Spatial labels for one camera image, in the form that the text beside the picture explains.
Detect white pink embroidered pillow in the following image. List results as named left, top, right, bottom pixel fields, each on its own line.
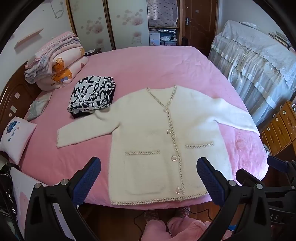
left=0, top=116, right=37, bottom=165

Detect pink wall shelf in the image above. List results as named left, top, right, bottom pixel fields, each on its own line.
left=14, top=28, right=44, bottom=49

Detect grey patterned pillow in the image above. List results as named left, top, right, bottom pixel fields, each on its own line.
left=24, top=92, right=53, bottom=121

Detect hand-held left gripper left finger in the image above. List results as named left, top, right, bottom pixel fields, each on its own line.
left=24, top=156, right=102, bottom=241

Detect wooden door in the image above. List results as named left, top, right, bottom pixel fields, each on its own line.
left=184, top=0, right=219, bottom=55

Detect person's pink pants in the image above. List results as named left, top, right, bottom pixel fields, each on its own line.
left=143, top=218, right=213, bottom=241

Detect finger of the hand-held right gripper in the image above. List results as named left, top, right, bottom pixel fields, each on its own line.
left=267, top=156, right=296, bottom=179
left=235, top=168, right=263, bottom=186

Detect wooden headboard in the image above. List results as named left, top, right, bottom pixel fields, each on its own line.
left=0, top=62, right=43, bottom=160

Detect pink bear printed quilt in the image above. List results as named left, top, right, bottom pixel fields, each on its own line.
left=35, top=46, right=89, bottom=92

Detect floral wardrobe doors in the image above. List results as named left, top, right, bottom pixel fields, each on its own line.
left=66, top=0, right=149, bottom=50

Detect white pink printed cushion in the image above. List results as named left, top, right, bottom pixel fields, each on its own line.
left=9, top=167, right=77, bottom=241

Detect pink bed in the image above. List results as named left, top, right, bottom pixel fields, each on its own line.
left=17, top=46, right=270, bottom=209

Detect white storage boxes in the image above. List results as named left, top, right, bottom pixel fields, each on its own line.
left=149, top=29, right=178, bottom=47

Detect wooden drawer cabinet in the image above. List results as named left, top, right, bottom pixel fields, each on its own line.
left=260, top=100, right=296, bottom=157

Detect stack of books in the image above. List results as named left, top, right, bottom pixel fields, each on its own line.
left=268, top=30, right=291, bottom=48

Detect white fuzzy cardigan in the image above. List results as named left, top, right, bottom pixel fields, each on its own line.
left=56, top=85, right=260, bottom=205

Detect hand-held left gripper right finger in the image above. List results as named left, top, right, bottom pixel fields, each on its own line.
left=196, top=157, right=270, bottom=241

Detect black white printed garment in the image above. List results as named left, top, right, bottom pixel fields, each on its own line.
left=68, top=75, right=116, bottom=118

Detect fuzzy pink slipper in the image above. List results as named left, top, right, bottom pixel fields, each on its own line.
left=173, top=206, right=190, bottom=219
left=143, top=210, right=160, bottom=223

